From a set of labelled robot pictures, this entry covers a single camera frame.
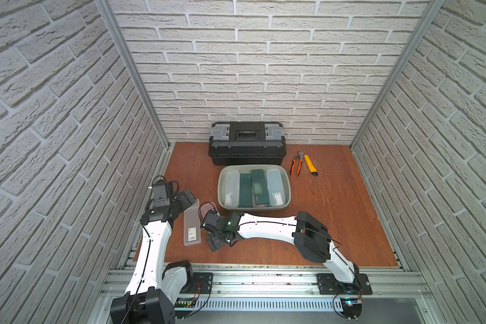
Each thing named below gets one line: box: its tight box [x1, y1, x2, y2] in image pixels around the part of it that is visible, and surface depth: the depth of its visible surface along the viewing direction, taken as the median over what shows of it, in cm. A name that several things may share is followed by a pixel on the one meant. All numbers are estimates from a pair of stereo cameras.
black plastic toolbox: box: [207, 121, 287, 167], surface depth 102 cm
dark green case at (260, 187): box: [251, 168, 270, 206], surface depth 100 cm
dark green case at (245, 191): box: [238, 173, 254, 208], surface depth 99 cm
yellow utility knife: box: [303, 154, 319, 177], surface depth 112 cm
